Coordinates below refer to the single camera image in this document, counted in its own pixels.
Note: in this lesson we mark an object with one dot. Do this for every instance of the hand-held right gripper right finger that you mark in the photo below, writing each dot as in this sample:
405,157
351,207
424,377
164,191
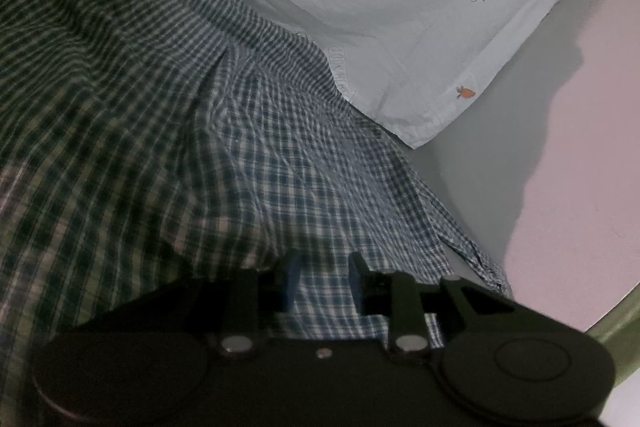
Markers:
357,283

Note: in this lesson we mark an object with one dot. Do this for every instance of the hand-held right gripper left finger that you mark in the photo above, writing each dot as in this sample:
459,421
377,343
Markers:
292,281

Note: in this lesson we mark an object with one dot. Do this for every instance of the blue checked shirt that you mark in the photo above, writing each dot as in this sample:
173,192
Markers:
165,117

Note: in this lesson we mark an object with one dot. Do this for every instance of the white carrot print sheet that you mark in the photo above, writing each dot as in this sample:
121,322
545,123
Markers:
380,12

